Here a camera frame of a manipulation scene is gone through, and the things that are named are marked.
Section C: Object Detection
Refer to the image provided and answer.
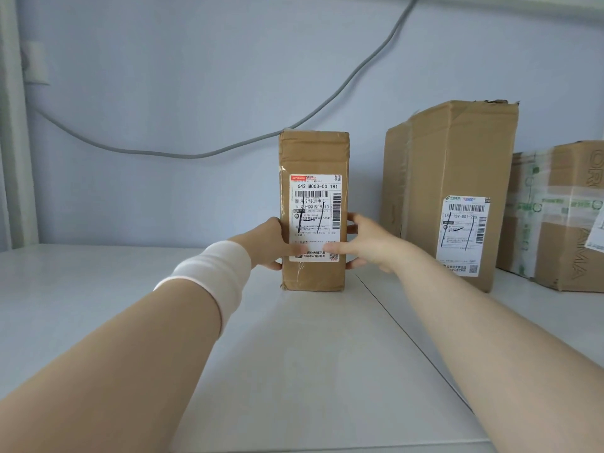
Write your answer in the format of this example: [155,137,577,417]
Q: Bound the person's right hand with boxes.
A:
[325,212,412,275]

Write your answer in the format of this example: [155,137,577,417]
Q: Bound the person's left hand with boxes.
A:
[235,216,310,273]

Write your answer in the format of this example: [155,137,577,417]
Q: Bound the small labelled cardboard box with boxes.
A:
[278,129,351,293]

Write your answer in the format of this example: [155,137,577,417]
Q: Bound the person's right forearm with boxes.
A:
[390,240,604,453]

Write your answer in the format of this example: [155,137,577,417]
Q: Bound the person's left forearm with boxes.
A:
[0,277,223,453]

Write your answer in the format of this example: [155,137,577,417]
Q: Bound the white wristband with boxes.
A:
[153,240,254,338]

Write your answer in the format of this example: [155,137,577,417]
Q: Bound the tall labelled cardboard box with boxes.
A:
[381,100,520,293]

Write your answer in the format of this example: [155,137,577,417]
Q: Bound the cardboard box with green tape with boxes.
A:
[495,140,604,293]

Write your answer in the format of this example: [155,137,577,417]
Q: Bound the grey cable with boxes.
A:
[27,0,422,160]

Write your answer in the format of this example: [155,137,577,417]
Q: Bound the white upright frame post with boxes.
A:
[0,0,39,253]

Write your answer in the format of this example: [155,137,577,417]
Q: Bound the white wall socket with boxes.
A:
[21,41,51,86]

